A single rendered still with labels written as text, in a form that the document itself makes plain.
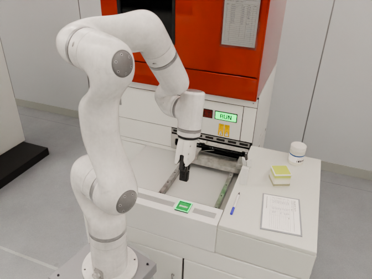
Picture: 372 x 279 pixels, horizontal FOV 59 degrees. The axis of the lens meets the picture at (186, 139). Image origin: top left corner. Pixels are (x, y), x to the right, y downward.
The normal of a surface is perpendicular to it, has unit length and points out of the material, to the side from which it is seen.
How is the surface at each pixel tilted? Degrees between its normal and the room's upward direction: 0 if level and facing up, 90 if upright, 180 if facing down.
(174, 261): 90
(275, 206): 0
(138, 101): 90
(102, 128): 92
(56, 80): 90
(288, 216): 0
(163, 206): 0
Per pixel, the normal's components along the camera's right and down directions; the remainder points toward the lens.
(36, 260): 0.03, -0.87
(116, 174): 0.57, 0.00
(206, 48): -0.36, 0.45
